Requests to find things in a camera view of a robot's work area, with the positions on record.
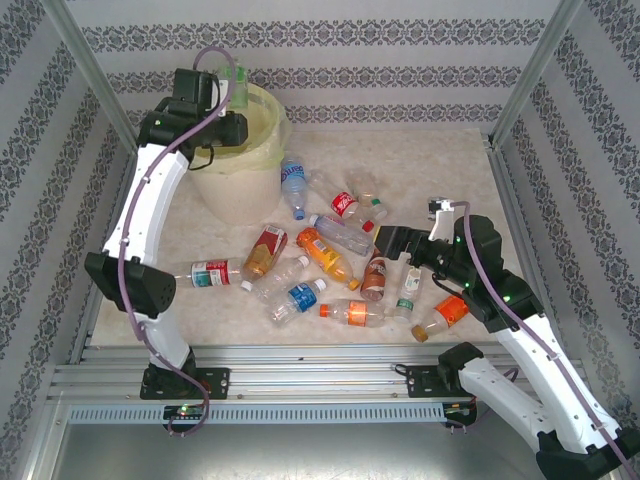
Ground green translucent plastic bottle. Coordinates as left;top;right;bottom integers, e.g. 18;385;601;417
227;63;251;110

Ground white green label bottle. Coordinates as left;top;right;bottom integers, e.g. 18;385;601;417
393;251;425;325

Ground brown label bottle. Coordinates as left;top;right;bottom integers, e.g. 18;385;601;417
359;249;390;304

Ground clear bottle pale label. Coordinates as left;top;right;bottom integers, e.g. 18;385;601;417
308;213;375;258

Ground clear bottle green cap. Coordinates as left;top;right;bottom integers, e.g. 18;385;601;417
347;168;384;209

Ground red label cola bottle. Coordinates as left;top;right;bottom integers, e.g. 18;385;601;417
307;169;376;234

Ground orange label bottle gold cap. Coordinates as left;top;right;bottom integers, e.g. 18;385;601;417
410;294;471;344

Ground blue label water bottle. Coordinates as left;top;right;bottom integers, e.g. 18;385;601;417
279;157;309;221

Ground orange juice bottle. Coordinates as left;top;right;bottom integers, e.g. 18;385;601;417
296;227;362;292

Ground clear bottle orange label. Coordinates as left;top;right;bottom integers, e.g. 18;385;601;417
318;298;394;330

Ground small bottle blue label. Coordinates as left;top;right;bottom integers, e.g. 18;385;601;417
269;277;329;327

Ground red gold label tea bottle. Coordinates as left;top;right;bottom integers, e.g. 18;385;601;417
241;223;290;282

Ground red white label bottle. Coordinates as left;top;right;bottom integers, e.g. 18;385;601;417
174;257;247;290

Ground cream plastic waste bin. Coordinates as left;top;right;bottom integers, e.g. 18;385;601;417
188;82;294;176

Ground beige plastic bin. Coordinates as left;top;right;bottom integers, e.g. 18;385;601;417
187;82;294;227

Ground grey metal sheet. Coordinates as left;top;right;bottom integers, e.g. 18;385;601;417
49;423;544;480

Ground aluminium side rail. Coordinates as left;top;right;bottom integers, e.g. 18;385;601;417
67;149;144;366
487;139;569;361

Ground aluminium frame post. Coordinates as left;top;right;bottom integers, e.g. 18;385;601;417
38;0;144;151
487;0;585;146

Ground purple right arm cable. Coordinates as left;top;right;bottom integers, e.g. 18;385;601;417
452;199;640;480

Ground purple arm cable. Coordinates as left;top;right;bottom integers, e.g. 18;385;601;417
452;199;640;480
117;45;239;439

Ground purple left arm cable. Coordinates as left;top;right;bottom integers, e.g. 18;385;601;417
117;45;239;439

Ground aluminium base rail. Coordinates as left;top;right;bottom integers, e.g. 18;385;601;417
47;341;586;401

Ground grey slotted cable duct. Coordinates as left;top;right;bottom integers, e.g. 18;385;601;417
67;403;451;426

